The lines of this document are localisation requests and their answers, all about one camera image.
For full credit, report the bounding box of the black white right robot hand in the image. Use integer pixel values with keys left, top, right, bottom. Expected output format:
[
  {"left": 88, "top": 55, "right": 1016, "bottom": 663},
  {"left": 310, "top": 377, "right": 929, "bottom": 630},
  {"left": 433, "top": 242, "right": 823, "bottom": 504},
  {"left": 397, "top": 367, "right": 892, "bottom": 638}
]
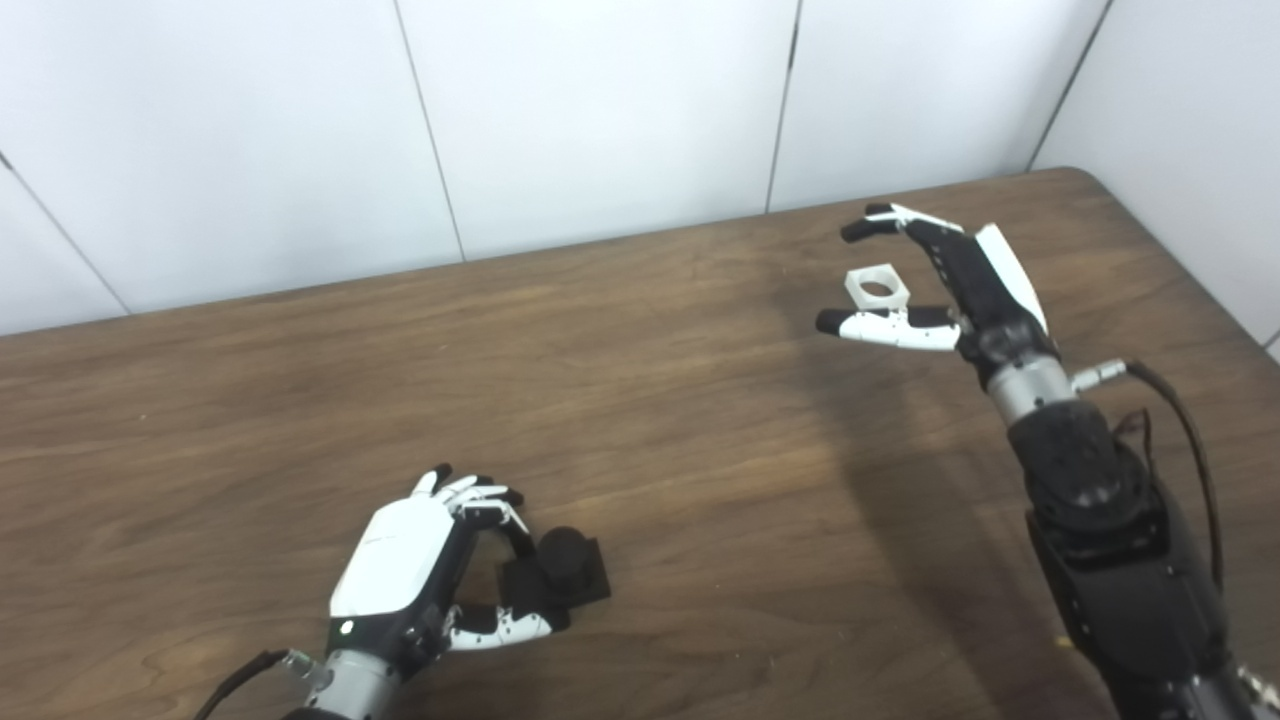
[{"left": 815, "top": 203, "right": 1061, "bottom": 371}]

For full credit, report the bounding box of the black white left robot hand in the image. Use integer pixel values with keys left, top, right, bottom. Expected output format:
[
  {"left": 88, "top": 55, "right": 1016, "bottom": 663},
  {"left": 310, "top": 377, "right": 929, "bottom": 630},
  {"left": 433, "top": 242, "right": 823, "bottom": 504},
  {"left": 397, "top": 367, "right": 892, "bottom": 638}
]
[{"left": 328, "top": 464, "right": 571, "bottom": 679}]

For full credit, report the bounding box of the white square piece with hole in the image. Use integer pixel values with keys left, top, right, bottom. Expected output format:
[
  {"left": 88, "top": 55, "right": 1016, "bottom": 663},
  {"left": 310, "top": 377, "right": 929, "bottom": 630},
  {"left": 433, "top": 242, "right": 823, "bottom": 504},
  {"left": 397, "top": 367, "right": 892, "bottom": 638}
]
[{"left": 845, "top": 263, "right": 911, "bottom": 311}]

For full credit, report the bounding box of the black peg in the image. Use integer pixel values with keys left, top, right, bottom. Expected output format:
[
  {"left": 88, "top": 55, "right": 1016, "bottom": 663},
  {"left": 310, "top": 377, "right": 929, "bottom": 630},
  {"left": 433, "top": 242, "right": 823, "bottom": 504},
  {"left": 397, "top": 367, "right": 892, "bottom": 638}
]
[{"left": 498, "top": 527, "right": 612, "bottom": 626}]

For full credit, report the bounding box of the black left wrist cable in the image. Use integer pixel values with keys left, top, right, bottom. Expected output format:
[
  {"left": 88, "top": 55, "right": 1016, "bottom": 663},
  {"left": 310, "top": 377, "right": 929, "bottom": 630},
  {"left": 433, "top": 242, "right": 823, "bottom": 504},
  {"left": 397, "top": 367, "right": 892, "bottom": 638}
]
[{"left": 193, "top": 650, "right": 306, "bottom": 720}]

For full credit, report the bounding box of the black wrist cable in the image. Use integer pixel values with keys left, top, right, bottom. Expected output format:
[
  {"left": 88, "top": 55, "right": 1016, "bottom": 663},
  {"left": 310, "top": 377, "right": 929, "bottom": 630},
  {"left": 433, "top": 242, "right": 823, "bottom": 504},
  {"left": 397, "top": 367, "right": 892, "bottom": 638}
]
[
  {"left": 1070, "top": 360, "right": 1227, "bottom": 593},
  {"left": 193, "top": 650, "right": 306, "bottom": 720}
]

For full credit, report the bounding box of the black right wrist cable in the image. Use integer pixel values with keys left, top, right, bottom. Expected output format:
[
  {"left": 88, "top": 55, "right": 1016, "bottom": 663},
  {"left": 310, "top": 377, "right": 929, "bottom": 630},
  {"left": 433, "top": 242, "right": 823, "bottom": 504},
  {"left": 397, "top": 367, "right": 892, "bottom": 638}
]
[{"left": 1070, "top": 360, "right": 1227, "bottom": 593}]

